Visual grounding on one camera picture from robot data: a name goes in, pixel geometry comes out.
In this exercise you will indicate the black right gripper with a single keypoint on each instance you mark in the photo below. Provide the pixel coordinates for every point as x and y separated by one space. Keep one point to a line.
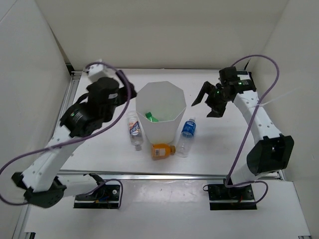
217 110

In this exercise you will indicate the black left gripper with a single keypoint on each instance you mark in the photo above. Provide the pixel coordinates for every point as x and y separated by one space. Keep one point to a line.
122 95

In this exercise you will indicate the green plastic bottle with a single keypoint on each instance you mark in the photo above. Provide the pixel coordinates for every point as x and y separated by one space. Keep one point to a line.
161 118

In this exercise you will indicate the clear bottle blue label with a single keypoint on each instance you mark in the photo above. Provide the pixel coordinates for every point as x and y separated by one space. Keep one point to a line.
185 141

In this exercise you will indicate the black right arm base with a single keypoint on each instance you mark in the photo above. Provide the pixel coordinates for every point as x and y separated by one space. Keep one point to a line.
230 199

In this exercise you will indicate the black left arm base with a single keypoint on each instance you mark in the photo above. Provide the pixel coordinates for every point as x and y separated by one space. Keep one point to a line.
108 195

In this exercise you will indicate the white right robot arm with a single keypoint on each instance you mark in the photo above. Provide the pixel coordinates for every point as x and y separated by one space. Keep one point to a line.
272 150

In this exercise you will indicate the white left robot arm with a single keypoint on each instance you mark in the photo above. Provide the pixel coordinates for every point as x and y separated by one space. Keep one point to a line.
43 186

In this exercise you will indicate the white octagonal bin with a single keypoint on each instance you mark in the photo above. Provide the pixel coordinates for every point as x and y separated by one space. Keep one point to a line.
160 98

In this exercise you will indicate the clear bottle red-blue label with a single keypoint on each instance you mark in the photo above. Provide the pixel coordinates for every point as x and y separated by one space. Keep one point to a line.
135 132

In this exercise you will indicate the white zip tie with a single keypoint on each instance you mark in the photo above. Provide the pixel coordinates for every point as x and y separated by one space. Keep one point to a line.
277 98

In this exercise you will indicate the orange juice bottle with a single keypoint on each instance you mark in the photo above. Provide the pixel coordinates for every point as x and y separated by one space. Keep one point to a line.
161 151

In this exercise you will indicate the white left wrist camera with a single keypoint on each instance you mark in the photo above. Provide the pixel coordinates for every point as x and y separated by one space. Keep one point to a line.
95 72

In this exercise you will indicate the aluminium table rail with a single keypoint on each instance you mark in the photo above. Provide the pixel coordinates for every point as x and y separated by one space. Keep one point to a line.
143 176

